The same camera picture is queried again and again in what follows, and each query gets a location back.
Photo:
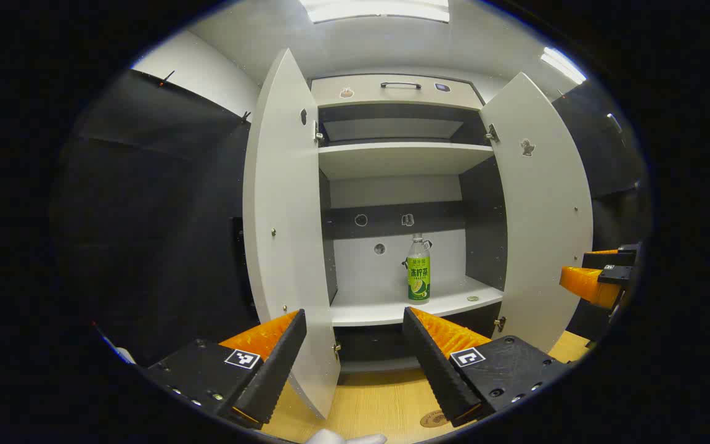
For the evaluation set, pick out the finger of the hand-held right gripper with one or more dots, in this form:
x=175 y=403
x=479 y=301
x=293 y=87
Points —
x=620 y=258
x=589 y=285

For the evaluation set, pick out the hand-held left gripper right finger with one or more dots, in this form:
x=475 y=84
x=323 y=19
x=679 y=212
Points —
x=432 y=364

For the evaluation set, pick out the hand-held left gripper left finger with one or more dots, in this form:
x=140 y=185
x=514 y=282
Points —
x=281 y=364

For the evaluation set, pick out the round brown coaster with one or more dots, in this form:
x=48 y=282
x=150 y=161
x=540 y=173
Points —
x=432 y=420

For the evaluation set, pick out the white cabinet door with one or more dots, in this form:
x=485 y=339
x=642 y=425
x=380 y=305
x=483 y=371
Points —
x=546 y=216
x=281 y=216

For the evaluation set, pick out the green label clear bottle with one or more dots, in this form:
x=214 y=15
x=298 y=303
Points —
x=418 y=277

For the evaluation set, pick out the small ceiling light panel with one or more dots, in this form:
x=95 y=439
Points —
x=563 y=65

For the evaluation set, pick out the large ceiling light panel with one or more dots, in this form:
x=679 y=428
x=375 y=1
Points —
x=373 y=9

